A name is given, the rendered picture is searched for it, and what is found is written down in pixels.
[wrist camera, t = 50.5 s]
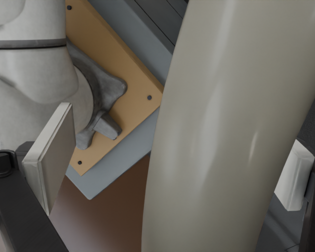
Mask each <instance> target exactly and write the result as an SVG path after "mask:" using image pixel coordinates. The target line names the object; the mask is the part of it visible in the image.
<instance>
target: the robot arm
mask: <svg viewBox="0 0 315 252"><path fill-rule="evenodd" d="M127 90H128V85H127V83H126V82H125V81H124V80H123V79H121V78H119V77H116V76H114V75H112V74H110V73H109V72H108V71H107V70H105V69H104V68H103V67H102V66H100V65H99V64H98V63H96V62H95V61H94V60H93V59H91V58H90V57H89V56H88V55H86V54H85V53H84V52H83V51H81V50H80V49H79V48H78V47H76V46H75V45H74V44H73V43H72V42H71V41H70V40H69V38H68V37H67V35H66V2H65V0H0V235H1V238H2V240H3V243H4V246H5V248H6V251H7V252H69V250H68V249H67V247H66V245H65V244H64V242H63V241H62V239H61V237H60V236H59V234H58V232H57V231H56V229H55V227H54V226H53V224H52V222H51V221H50V219H49V217H48V216H50V213H51V210H52V208H53V205H54V203H55V200H56V197H57V195H58V192H59V189H60V187H61V184H62V182H63V179H64V176H65V174H66V171H67V168H68V166H69V163H70V160H71V158H72V155H73V153H74V150H75V147H77V148H78V149H80V150H86V149H87V148H89V147H90V146H91V144H92V139H93V136H94V134H95V133H96V131H97V132H99V133H100V134H102V135H104V136H106V137H108V138H110V139H111V140H115V139H117V136H119V135H120V134H121V132H122V128H121V127H120V126H119V125H118V124H117V123H116V122H115V121H114V119H113V118H112V117H111V116H110V115H109V114H108V113H109V111H110V110H111V108H112V107H113V105H114V104H115V102H116V101H117V100H118V99H119V98H120V97H121V96H123V95H124V94H125V93H126V92H127ZM274 193H275V194H276V196H277V197H278V199H279V200H280V202H281V203H282V205H283V206H284V207H285V209H286V210H287V211H300V210H301V208H302V205H303V201H304V198H305V199H306V200H307V204H306V208H305V211H304V215H303V219H302V221H303V225H302V231H301V237H300V243H299V249H298V252H315V150H314V149H313V148H312V147H310V146H309V145H308V144H307V143H306V142H305V141H303V140H301V139H299V138H296V140H295V142H294V144H293V147H292V149H291V151H290V154H289V156H288V158H287V161H286V163H285V165H284V168H283V170H282V173H281V175H280V178H279V180H278V183H277V185H276V188H275V191H274Z"/></svg>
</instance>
